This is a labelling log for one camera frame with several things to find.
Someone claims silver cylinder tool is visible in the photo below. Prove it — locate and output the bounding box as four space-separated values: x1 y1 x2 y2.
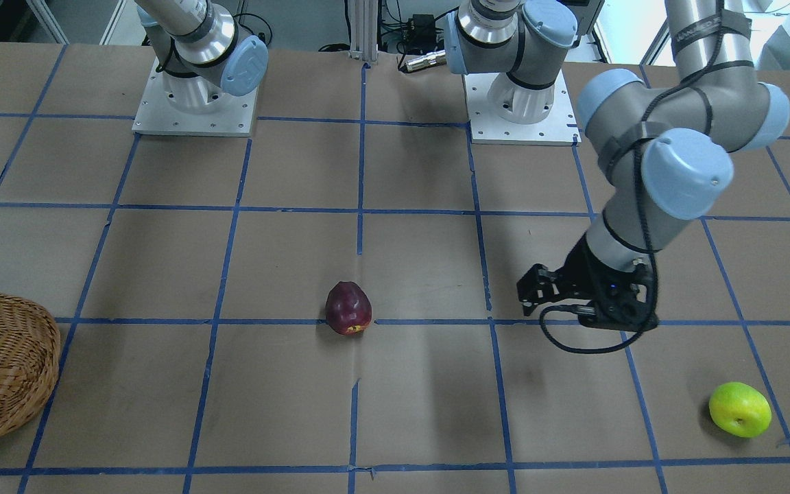
398 50 447 74

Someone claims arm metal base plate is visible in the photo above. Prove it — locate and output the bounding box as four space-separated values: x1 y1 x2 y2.
463 72 581 146
132 60 260 138

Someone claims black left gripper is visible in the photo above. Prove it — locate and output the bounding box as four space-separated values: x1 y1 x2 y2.
516 237 659 332

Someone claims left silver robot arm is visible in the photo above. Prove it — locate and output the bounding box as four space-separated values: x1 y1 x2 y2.
443 1 790 332

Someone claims dark red apple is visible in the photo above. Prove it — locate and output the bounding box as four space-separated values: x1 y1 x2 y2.
325 281 372 336

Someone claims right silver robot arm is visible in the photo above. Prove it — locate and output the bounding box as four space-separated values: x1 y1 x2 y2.
136 1 269 115

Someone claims green apple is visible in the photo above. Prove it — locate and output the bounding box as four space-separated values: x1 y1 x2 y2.
708 381 772 438

